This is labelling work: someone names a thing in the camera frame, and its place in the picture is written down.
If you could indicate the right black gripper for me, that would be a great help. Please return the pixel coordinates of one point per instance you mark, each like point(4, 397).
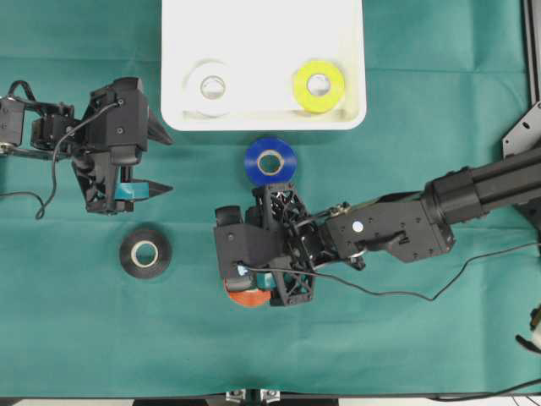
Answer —
point(306, 245)

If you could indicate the white black object at edge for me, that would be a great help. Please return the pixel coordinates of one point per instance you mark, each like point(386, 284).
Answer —
point(532, 344)

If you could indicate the yellow tape roll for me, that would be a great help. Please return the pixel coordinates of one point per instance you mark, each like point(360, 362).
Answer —
point(318, 86)

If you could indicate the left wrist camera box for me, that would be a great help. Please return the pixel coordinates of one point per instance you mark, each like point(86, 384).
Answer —
point(122, 129)

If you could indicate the orange tape roll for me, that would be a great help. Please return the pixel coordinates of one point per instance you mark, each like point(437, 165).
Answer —
point(244, 292)

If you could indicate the white tape roll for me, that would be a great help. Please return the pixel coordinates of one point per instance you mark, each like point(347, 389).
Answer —
point(210, 89)

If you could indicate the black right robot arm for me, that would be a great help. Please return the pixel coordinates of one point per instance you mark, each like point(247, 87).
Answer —
point(410, 226)

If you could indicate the metal clamp bracket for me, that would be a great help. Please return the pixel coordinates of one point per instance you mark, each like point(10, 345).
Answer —
point(247, 396)

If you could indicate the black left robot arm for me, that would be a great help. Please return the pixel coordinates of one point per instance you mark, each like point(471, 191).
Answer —
point(16, 123)

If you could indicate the green table cloth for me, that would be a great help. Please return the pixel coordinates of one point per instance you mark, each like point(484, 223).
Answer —
point(446, 79)

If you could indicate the black tape roll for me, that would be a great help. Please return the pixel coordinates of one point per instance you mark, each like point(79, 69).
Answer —
point(145, 253)

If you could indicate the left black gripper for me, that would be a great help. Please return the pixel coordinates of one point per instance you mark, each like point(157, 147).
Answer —
point(107, 189)

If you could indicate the blue tape roll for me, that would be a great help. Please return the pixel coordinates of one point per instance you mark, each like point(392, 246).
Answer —
point(269, 161)

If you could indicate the white plastic tray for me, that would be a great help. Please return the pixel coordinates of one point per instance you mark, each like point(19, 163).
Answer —
point(264, 43)

